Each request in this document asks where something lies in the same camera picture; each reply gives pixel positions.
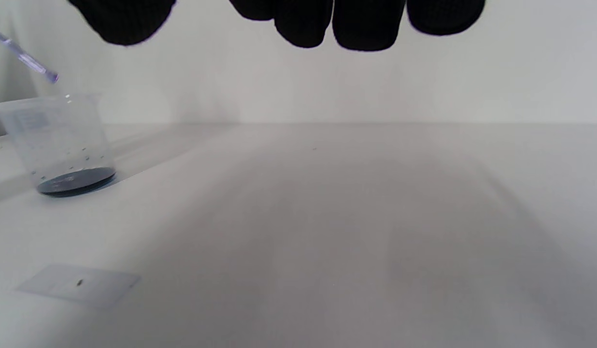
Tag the clear plastic beaker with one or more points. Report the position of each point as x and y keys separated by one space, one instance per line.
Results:
x=57 y=135

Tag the clear glass slide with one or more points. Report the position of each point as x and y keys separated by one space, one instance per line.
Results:
x=78 y=285

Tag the dark blue dye solution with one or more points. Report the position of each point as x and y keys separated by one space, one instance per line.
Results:
x=76 y=181

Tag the person's right hand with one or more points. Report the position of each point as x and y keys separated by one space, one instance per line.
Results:
x=366 y=24

